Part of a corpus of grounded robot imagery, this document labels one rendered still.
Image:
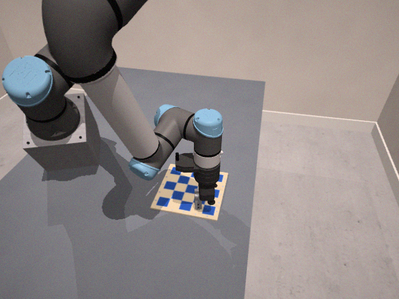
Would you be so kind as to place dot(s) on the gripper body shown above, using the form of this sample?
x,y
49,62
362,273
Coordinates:
x,y
206,171

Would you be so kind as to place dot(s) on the blue and cream chessboard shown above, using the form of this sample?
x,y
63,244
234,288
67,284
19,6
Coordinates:
x,y
177,195

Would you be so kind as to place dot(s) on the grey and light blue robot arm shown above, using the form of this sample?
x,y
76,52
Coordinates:
x,y
79,34

